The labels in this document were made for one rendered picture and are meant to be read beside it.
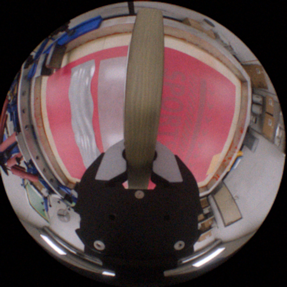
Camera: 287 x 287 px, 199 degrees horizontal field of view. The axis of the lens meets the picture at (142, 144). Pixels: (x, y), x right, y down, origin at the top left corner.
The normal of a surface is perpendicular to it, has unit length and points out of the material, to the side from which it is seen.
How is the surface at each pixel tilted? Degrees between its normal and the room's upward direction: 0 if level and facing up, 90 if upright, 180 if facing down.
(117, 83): 0
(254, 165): 90
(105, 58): 0
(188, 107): 0
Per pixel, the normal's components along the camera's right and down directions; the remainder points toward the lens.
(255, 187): -1.00, -0.04
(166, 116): 0.01, 0.48
